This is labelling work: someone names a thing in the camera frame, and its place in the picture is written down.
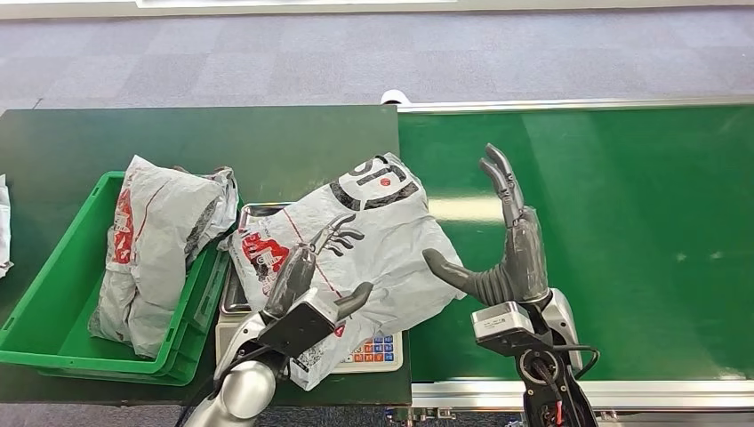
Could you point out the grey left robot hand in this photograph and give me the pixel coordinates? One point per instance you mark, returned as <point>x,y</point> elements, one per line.
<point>291,277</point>

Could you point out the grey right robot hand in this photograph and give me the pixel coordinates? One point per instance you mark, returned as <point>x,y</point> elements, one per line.
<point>524,265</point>

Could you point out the grey package with black print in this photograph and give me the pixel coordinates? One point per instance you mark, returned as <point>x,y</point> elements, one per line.
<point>389,253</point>

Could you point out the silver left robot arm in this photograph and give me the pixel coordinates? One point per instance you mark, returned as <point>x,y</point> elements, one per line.
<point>247,389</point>

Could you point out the green conveyor belt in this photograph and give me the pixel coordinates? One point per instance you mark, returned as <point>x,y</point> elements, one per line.
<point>648,236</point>

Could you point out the grey package with red print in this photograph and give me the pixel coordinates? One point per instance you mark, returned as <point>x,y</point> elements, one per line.
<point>153,247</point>

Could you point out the white conveyor roller end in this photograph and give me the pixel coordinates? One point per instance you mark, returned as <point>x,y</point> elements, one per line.
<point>394,97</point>

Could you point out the white plastic package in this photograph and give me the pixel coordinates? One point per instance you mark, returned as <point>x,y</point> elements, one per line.
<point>4,227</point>

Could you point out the weighing scale with steel tray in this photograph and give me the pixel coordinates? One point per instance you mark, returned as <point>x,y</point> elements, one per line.
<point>377,353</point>

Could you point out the dark green table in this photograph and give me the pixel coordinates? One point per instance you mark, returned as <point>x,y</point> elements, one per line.
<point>265,141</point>

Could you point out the green plastic bin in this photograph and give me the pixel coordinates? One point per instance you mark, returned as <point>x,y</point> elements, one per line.
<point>53,294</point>

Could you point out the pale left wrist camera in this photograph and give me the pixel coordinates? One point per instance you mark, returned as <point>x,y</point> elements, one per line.
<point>300,330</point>

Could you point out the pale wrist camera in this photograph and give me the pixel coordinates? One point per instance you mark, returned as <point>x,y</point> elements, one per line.
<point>501,324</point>
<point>300,330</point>

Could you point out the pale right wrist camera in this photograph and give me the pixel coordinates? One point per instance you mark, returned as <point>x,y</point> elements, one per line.
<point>501,324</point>

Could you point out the grey metal bracket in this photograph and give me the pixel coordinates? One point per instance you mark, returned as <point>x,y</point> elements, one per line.
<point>421,415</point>

